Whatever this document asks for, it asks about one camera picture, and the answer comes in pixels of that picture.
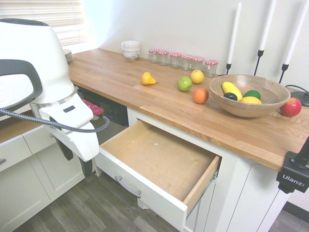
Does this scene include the green lime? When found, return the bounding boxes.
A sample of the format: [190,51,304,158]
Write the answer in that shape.
[243,89,262,100]

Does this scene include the glass jar with checkered lid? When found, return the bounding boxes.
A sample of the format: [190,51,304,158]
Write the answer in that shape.
[158,50,170,66]
[169,52,182,69]
[181,55,193,72]
[191,56,205,72]
[204,59,219,78]
[148,48,159,64]

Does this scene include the thin black lamp cable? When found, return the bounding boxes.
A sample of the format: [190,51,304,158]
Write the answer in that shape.
[285,84,309,94]

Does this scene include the black avocado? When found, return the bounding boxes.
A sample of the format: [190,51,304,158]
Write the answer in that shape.
[223,92,239,102]

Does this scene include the red apple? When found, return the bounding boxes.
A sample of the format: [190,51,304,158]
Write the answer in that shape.
[280,97,303,118]

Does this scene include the large wooden bowl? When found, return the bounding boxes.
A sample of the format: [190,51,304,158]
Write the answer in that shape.
[209,74,291,118]

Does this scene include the tall white candle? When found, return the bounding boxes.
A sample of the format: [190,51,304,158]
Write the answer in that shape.
[227,1,242,65]
[284,0,309,66]
[258,0,278,52]

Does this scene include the red wrist camera mount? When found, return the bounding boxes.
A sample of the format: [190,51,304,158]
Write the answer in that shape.
[81,98,104,117]

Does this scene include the tall black candle holder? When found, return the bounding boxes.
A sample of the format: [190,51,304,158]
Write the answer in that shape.
[253,49,265,77]

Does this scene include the green apple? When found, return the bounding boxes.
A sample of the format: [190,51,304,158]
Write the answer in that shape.
[177,76,193,92]

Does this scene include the dark round lamp base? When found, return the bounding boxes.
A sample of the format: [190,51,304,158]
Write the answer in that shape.
[290,90,309,108]

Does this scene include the orange fruit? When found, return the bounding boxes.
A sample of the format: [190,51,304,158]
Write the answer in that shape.
[192,87,210,105]

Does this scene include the black braided cable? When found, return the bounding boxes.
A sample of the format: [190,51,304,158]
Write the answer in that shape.
[0,108,111,133]

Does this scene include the yellow banana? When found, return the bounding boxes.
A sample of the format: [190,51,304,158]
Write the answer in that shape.
[221,81,243,102]

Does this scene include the white drawer with wooden inside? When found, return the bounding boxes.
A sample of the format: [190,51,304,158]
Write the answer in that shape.
[99,120,222,232]

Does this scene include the yellow apple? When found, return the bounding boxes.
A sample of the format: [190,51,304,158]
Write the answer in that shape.
[190,69,205,85]

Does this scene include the stack of white plates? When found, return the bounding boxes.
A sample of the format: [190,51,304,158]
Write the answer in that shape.
[62,49,74,63]

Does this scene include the white window blinds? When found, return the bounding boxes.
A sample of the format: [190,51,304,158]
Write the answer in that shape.
[0,0,90,47]

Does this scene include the white side cabinet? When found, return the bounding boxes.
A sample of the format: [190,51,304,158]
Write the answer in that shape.
[0,110,98,232]

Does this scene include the medium black candle holder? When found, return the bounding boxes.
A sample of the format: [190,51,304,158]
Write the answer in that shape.
[278,63,290,85]

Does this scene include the black Ulanzi camera clamp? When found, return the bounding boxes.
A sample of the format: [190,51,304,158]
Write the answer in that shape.
[276,136,309,194]

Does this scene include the yellow lemon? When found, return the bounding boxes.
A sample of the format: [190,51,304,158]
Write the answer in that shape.
[240,96,263,105]

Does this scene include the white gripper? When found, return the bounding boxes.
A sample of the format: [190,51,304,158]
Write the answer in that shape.
[38,93,100,177]

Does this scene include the white bowl with floral print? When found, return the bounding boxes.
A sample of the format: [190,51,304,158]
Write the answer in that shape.
[122,50,140,61]

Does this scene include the white base cabinet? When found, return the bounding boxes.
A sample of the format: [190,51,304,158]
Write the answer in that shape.
[126,107,290,232]

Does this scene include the yellow pear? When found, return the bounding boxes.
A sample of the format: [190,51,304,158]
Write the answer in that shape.
[141,72,157,86]

